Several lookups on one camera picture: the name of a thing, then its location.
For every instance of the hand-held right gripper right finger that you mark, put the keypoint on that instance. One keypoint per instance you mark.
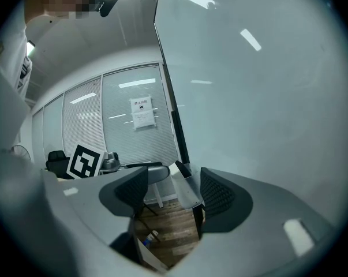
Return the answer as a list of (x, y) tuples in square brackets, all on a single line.
[(263, 212)]

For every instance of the translucent plastic waste bin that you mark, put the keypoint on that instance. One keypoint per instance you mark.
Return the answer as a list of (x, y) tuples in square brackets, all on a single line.
[(188, 192)]

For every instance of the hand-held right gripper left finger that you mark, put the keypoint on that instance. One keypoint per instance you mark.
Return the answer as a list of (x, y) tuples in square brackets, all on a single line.
[(98, 192)]

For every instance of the short ceiling light panel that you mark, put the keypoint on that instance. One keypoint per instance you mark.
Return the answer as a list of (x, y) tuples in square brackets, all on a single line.
[(30, 48)]

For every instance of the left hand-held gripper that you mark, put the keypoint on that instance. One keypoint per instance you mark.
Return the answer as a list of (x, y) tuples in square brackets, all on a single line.
[(84, 161)]

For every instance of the black head-worn camera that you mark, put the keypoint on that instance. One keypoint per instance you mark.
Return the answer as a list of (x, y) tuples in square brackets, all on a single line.
[(108, 3)]

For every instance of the round floor fan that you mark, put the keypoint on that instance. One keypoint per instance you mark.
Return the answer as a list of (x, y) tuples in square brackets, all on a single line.
[(22, 152)]

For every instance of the large white whiteboard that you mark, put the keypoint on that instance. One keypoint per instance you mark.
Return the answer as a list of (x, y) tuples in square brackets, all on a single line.
[(181, 140)]

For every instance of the black office chair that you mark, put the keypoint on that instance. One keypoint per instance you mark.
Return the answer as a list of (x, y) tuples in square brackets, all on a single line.
[(56, 161)]

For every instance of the person's white t-shirt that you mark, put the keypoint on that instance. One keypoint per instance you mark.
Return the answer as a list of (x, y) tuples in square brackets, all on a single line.
[(9, 68)]

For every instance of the white eraser block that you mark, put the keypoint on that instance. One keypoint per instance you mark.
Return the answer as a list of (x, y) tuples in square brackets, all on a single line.
[(183, 169)]

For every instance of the white wall document holder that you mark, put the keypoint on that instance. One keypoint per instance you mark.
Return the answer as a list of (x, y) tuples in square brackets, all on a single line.
[(142, 114)]

